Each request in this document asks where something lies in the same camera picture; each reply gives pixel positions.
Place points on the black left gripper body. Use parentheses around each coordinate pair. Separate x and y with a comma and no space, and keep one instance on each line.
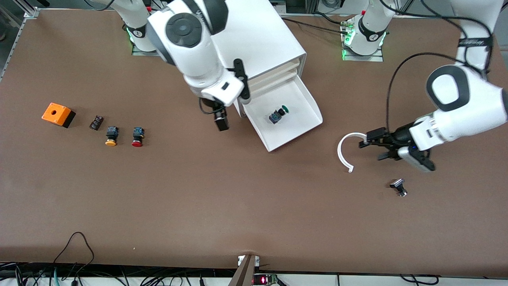
(400,136)

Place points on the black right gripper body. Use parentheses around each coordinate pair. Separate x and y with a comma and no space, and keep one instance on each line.
(217,111)

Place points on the green push button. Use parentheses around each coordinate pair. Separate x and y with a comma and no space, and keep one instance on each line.
(276,117)

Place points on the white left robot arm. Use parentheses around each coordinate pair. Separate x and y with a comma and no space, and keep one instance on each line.
(468,103)

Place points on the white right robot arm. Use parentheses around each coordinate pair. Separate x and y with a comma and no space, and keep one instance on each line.
(190,43)

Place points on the red push button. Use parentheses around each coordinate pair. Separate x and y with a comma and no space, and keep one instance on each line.
(137,137)

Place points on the yellow push button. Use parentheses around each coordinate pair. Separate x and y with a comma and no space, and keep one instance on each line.
(112,135)

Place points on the white curved plastic arc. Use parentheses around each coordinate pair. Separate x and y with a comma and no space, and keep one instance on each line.
(339,153)

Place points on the small black terminal block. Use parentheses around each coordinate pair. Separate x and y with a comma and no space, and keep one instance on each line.
(96,122)

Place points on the black box red display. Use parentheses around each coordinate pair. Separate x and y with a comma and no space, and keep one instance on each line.
(264,280)

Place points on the orange box black base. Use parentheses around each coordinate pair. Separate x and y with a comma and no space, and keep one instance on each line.
(55,113)

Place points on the aluminium arm base plate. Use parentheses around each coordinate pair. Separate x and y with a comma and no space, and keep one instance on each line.
(365,58)
(141,53)

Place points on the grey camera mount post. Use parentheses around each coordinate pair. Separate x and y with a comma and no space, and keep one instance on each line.
(244,274)

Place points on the aluminium corner bracket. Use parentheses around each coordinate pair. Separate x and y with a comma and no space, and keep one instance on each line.
(32,12)

